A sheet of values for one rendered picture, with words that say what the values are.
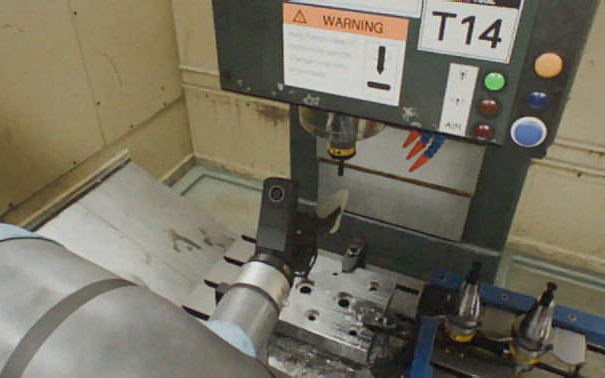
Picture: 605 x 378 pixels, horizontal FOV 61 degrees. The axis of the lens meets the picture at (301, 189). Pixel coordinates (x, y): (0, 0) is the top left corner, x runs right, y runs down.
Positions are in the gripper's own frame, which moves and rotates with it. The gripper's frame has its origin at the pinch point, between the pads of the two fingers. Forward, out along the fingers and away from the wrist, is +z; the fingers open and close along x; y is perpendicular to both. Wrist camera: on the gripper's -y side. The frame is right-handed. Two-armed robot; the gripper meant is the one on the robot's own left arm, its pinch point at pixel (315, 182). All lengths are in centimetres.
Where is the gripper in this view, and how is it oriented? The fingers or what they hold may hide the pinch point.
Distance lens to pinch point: 81.8
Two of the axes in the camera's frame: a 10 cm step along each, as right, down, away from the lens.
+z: 3.5, -5.8, 7.4
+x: 9.4, 2.0, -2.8
